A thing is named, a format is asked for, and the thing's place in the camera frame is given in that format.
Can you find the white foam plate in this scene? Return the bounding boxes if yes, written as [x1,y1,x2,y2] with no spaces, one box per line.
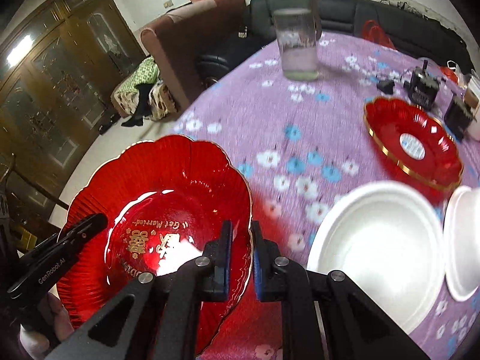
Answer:
[307,181,445,334]

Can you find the red plate with gold lettering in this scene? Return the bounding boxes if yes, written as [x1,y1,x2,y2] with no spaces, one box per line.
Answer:
[57,135,252,353]

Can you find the white foam bowl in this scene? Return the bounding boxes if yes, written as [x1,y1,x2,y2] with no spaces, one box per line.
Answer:
[443,186,480,302]

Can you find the red plate with white label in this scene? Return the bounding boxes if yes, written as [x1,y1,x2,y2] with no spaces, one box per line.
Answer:
[364,97,464,198]

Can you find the person's left hand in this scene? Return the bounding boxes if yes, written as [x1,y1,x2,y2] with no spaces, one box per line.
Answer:
[19,292,74,359]

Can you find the wooden glass door cabinet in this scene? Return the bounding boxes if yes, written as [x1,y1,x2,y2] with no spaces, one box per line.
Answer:
[1,0,143,220]

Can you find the green patterned blanket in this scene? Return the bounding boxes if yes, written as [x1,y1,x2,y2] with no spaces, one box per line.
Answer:
[111,56,177,121]

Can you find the small black power adapter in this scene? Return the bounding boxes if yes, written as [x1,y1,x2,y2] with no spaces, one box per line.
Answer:
[377,80,395,95]

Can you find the black box device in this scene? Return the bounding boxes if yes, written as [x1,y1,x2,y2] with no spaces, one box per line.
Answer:
[443,94,474,141]

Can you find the black fan motor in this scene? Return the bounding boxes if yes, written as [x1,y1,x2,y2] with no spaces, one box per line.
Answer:
[403,58,439,111]

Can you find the white paper cup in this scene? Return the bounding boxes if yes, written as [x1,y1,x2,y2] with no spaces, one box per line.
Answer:
[464,76,480,141]

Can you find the brown armchair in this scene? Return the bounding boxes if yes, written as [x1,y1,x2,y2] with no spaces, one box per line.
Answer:
[140,0,247,111]

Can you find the red plastic bag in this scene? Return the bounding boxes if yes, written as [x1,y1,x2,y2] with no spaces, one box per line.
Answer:
[360,19,395,50]

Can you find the black leather sofa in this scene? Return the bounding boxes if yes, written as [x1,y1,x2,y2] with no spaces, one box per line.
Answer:
[194,0,473,87]

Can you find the clear bottle with green lid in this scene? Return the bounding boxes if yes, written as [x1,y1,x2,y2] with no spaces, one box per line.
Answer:
[267,0,321,81]

